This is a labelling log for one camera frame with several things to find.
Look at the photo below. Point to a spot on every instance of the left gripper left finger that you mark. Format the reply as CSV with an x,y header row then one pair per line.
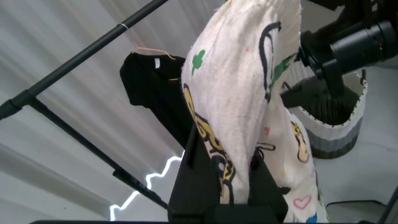
x,y
196,186

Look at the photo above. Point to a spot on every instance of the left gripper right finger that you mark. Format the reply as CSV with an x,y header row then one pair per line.
x,y
264,193

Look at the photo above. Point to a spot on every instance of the white laundry basket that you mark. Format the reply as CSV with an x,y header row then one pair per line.
x,y
335,130

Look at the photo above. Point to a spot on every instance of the black clothes rack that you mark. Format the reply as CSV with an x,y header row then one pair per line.
x,y
77,57

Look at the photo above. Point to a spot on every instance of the pink clothes hanger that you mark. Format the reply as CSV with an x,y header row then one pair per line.
x,y
152,50

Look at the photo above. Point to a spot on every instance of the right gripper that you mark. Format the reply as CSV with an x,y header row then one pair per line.
x,y
351,53

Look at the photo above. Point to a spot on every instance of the black garment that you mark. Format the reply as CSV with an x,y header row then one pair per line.
x,y
155,93

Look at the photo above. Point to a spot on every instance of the cream printed garment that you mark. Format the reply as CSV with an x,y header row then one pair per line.
x,y
236,93

